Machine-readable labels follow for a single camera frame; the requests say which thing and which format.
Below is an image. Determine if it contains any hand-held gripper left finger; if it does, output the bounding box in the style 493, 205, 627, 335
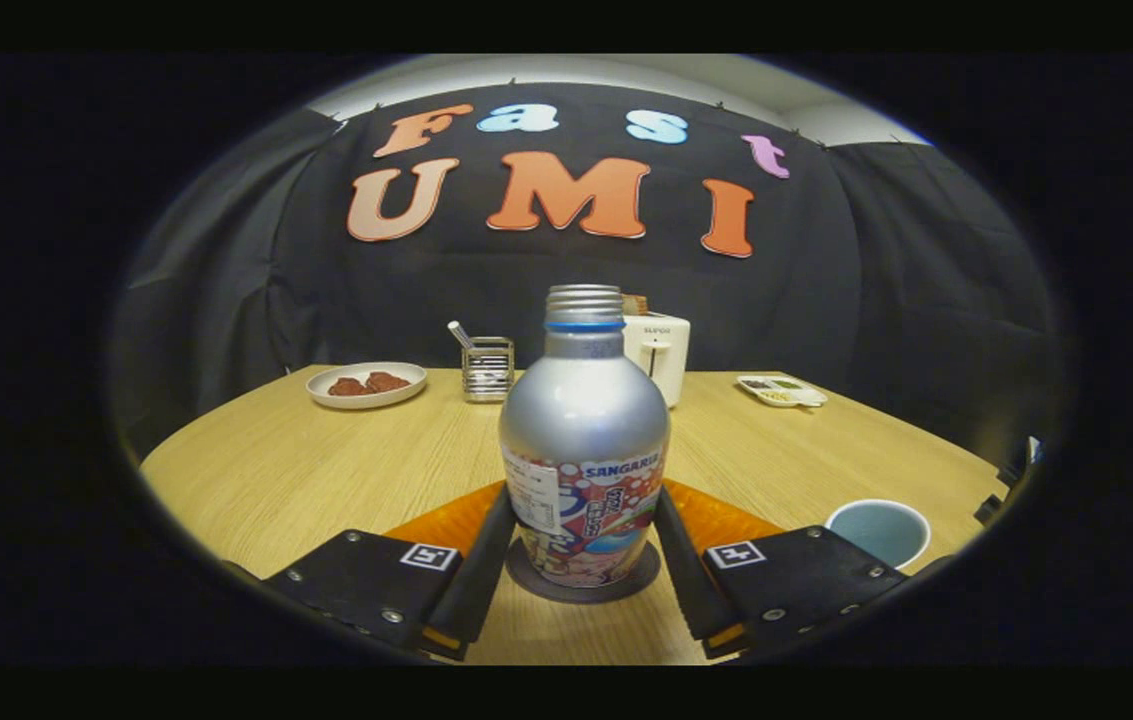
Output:
266, 483, 517, 661

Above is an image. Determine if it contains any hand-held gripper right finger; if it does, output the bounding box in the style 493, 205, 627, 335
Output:
654, 485, 912, 661

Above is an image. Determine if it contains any dark round coaster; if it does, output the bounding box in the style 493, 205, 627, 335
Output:
504, 540, 662, 604

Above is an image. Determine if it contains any silver juice bottle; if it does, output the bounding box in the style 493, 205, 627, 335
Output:
498, 284, 672, 589

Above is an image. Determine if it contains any white cup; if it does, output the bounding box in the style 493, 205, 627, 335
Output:
823, 498, 932, 571

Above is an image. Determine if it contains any white divided sauce tray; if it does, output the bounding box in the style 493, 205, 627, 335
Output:
736, 374, 829, 409

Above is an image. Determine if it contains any white round plate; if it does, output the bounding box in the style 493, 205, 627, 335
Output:
306, 361, 429, 410

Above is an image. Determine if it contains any wooden table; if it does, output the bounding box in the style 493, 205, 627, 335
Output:
139, 365, 1012, 666

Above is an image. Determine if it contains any white toaster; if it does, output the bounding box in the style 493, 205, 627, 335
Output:
621, 312, 692, 409

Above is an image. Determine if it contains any black backdrop cloth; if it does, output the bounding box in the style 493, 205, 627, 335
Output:
111, 82, 1062, 471

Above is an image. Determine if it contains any metal wire utensil holder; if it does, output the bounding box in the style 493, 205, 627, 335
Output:
461, 337, 516, 404

